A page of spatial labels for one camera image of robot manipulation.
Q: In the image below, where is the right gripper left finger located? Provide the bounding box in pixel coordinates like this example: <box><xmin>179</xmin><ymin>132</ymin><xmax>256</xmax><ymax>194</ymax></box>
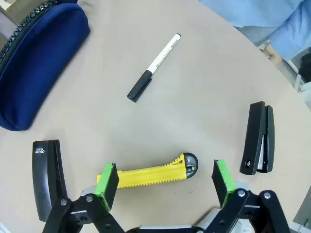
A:
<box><xmin>43</xmin><ymin>162</ymin><xmax>126</xmax><ymax>233</ymax></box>

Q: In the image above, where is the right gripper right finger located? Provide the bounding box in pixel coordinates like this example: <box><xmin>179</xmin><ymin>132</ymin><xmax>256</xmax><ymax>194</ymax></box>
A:
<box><xmin>206</xmin><ymin>159</ymin><xmax>291</xmax><ymax>233</ymax></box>

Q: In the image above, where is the yellow pen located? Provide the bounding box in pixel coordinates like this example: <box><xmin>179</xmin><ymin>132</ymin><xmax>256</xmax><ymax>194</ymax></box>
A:
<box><xmin>96</xmin><ymin>152</ymin><xmax>199</xmax><ymax>189</ymax></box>

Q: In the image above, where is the plain black stapler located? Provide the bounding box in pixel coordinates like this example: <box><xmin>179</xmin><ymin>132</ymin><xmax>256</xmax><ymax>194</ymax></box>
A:
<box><xmin>240</xmin><ymin>101</ymin><xmax>276</xmax><ymax>175</ymax></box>

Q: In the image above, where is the black stapler with white print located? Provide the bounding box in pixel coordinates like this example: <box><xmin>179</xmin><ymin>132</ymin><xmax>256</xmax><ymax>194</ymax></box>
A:
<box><xmin>32</xmin><ymin>139</ymin><xmax>69</xmax><ymax>222</ymax></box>

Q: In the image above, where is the black and white marker pen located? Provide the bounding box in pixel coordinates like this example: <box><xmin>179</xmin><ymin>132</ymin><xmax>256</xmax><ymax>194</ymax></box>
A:
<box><xmin>126</xmin><ymin>33</ymin><xmax>182</xmax><ymax>104</ymax></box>

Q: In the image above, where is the navy blue pencil case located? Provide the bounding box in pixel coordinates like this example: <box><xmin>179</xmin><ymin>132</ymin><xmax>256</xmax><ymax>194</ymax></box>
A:
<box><xmin>0</xmin><ymin>0</ymin><xmax>91</xmax><ymax>132</ymax></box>

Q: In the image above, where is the person's left forearm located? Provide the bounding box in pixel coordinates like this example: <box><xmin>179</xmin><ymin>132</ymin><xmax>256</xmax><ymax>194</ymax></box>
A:
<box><xmin>267</xmin><ymin>0</ymin><xmax>311</xmax><ymax>61</ymax></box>

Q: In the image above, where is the person's left hand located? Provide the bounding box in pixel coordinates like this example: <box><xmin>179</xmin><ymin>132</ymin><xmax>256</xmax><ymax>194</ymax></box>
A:
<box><xmin>263</xmin><ymin>45</ymin><xmax>282</xmax><ymax>66</ymax></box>

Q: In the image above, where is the person in blue shirt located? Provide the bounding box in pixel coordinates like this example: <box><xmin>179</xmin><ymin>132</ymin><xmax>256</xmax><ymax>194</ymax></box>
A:
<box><xmin>199</xmin><ymin>0</ymin><xmax>311</xmax><ymax>46</ymax></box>

